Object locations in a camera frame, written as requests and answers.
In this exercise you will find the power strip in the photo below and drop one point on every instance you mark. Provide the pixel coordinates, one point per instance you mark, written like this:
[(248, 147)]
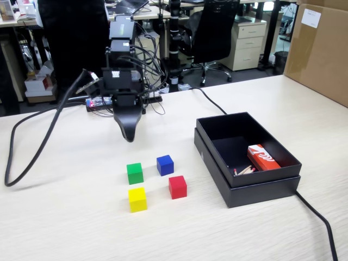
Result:
[(155, 97)]

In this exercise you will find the black laptop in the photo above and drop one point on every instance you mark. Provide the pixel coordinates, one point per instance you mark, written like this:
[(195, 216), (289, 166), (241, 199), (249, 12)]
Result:
[(127, 6)]

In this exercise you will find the beige drawer cabinet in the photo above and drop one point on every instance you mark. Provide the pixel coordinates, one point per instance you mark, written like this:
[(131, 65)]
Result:
[(247, 46)]

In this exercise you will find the black jacket over chair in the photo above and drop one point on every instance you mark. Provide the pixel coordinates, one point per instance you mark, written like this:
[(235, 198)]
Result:
[(73, 40)]

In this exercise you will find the yellow wooden cube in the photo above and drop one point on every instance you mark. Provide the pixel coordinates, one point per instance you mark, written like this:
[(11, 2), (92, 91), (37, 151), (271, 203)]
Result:
[(137, 201)]

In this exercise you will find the beige desk with side panel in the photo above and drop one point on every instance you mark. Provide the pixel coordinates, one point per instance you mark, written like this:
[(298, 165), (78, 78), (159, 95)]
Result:
[(11, 23)]

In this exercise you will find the red wooden cube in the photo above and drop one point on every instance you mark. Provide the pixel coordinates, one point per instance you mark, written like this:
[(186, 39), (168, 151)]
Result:
[(177, 189)]

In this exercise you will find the blue wooden cube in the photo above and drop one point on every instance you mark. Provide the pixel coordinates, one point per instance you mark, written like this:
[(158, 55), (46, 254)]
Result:
[(165, 166)]

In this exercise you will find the black mesh office chair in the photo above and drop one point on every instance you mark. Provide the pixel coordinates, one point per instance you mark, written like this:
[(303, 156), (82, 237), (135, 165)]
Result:
[(212, 32)]

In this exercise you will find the white boxes stack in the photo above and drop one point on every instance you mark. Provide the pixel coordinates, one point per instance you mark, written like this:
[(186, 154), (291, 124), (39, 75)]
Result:
[(39, 85)]

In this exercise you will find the black box lid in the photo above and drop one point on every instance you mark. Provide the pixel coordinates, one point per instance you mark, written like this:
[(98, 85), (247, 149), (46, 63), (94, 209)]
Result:
[(261, 194)]

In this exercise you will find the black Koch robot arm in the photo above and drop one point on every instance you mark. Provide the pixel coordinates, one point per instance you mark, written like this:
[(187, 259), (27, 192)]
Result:
[(119, 30)]

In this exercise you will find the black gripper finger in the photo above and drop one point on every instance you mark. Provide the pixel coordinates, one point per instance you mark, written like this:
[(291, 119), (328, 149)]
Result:
[(139, 107), (127, 122)]

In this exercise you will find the black cardboard box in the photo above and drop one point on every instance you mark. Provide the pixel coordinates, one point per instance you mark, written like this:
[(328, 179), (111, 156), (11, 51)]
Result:
[(266, 178)]

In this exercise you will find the controller board with red LED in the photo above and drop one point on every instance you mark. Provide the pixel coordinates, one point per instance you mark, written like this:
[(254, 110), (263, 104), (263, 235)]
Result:
[(95, 103)]

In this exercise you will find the green wooden cube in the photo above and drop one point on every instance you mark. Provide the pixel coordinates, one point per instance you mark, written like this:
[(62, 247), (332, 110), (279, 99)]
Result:
[(135, 175)]

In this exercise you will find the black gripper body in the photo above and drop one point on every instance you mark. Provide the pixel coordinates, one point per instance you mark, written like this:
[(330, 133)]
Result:
[(125, 100)]

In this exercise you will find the orange matchbox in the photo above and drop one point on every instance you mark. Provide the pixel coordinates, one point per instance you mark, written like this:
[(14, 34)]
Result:
[(262, 159)]

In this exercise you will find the black vertical stand pole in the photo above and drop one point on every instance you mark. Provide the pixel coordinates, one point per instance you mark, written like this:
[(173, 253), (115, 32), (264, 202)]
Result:
[(174, 54)]

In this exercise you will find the wooden match with red head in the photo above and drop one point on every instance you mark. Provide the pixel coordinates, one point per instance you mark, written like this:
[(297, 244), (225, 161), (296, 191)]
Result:
[(248, 171), (244, 170), (239, 172)]

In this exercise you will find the black trash bin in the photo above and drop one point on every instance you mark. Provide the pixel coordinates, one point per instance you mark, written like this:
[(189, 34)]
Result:
[(280, 62)]

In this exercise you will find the beige desk with laptop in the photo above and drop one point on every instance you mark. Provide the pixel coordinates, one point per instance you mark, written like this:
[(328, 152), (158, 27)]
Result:
[(152, 15)]

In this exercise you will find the large brown cardboard box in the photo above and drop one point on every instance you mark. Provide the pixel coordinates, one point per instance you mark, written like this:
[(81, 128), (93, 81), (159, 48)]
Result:
[(318, 49)]

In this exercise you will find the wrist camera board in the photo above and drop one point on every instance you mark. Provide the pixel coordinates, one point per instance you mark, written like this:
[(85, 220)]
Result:
[(89, 81)]

